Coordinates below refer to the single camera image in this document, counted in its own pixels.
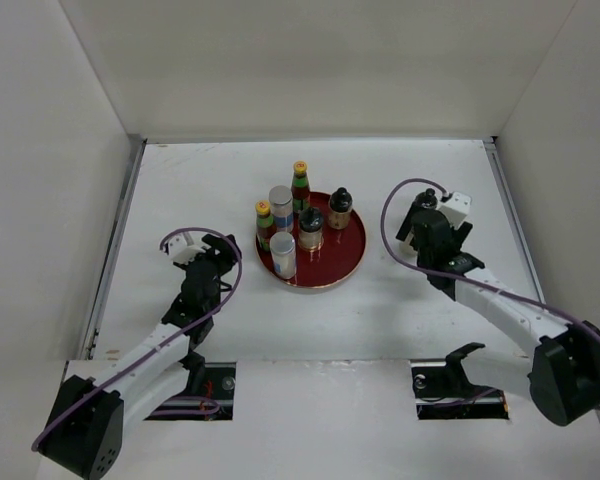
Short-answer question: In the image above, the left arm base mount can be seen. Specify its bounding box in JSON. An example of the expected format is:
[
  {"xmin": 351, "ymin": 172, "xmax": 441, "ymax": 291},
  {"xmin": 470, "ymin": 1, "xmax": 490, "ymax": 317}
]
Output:
[{"xmin": 148, "ymin": 363, "xmax": 237, "ymax": 421}]

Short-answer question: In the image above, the black cap spice jar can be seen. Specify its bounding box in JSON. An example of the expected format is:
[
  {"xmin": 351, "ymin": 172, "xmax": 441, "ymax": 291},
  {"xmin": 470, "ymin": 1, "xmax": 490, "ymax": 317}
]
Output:
[{"xmin": 413, "ymin": 188, "xmax": 438, "ymax": 209}]

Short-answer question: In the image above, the white bead jar blue label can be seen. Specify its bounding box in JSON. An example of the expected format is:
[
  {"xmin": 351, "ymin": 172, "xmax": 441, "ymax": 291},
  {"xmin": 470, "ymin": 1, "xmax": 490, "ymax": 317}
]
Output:
[{"xmin": 269, "ymin": 185, "xmax": 294, "ymax": 233}]

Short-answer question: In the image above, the white powder grinder jar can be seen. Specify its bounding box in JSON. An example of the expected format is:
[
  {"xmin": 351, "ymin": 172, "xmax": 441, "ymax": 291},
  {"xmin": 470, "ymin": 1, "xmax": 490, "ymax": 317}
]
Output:
[{"xmin": 298, "ymin": 207, "xmax": 324, "ymax": 251}]

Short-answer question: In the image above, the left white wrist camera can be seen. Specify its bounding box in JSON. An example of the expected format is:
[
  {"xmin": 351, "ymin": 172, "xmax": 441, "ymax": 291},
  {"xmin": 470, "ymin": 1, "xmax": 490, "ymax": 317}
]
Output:
[{"xmin": 161, "ymin": 232, "xmax": 204, "ymax": 265}]

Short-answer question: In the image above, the brown spice grinder jar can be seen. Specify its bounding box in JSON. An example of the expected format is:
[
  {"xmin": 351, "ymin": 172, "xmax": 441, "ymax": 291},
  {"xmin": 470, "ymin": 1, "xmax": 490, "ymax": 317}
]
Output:
[{"xmin": 328, "ymin": 187, "xmax": 353, "ymax": 230}]

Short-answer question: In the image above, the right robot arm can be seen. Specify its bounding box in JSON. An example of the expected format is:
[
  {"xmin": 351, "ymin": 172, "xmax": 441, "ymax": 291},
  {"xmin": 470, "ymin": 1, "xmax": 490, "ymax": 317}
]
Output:
[{"xmin": 405, "ymin": 209, "xmax": 600, "ymax": 426}]

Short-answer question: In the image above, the silver top spice jar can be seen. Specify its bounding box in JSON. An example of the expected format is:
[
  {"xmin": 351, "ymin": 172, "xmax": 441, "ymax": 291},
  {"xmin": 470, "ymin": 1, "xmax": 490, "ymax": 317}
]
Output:
[{"xmin": 399, "ymin": 241, "xmax": 417, "ymax": 256}]

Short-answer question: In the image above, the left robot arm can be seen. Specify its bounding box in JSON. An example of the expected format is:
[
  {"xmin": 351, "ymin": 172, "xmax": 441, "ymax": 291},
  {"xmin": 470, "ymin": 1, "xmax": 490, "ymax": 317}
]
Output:
[{"xmin": 32, "ymin": 228, "xmax": 414, "ymax": 479}]

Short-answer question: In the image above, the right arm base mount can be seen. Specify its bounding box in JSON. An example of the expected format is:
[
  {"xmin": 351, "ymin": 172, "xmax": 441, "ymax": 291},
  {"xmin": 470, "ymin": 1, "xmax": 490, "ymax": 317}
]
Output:
[{"xmin": 411, "ymin": 342, "xmax": 509, "ymax": 421}]

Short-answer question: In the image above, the red round tray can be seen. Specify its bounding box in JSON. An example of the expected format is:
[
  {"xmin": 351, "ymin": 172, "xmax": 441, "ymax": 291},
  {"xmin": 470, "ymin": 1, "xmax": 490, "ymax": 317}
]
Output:
[{"xmin": 255, "ymin": 191, "xmax": 367, "ymax": 289}]

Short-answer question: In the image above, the red sauce bottle green label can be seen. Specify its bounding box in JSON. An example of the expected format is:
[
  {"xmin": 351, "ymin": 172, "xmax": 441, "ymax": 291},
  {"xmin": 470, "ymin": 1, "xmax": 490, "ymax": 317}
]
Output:
[{"xmin": 291, "ymin": 161, "xmax": 311, "ymax": 214}]

